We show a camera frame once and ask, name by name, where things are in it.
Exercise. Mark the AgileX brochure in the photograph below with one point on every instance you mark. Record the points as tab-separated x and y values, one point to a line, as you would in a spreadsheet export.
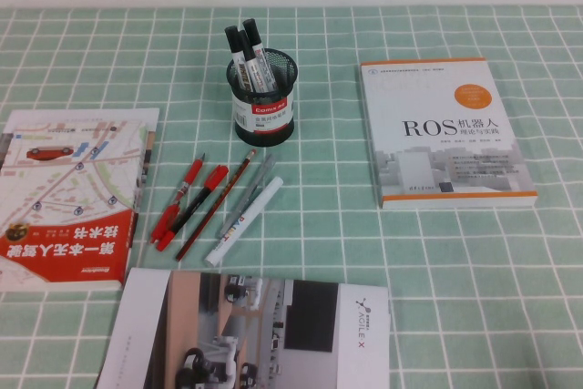
228	339

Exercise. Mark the black whiteboard marker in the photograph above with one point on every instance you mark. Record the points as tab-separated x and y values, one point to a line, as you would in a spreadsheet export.
237	49

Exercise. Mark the white ROS textbook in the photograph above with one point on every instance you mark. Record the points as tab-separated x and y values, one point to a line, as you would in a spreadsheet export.
432	156

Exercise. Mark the red ballpoint pen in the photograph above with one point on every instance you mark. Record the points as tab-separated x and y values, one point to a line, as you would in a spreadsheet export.
183	188

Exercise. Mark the red and black pencil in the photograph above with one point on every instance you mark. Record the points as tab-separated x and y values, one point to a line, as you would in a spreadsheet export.
214	207

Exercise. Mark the red and white map book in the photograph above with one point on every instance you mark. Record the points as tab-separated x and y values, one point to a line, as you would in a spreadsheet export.
68	179

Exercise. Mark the white paint marker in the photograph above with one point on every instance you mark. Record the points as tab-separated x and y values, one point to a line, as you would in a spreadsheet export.
246	220

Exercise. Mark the black marker with barcode label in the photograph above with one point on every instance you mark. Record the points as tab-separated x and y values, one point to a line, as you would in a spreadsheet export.
260	49

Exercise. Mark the black mesh pen holder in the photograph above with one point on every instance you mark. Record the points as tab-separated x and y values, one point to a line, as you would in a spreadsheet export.
268	140

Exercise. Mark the black pen with red cap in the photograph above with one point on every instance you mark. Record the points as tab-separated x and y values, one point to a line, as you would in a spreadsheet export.
196	207

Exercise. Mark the grey translucent gel pen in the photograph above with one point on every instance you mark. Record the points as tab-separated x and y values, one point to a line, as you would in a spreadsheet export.
262	171

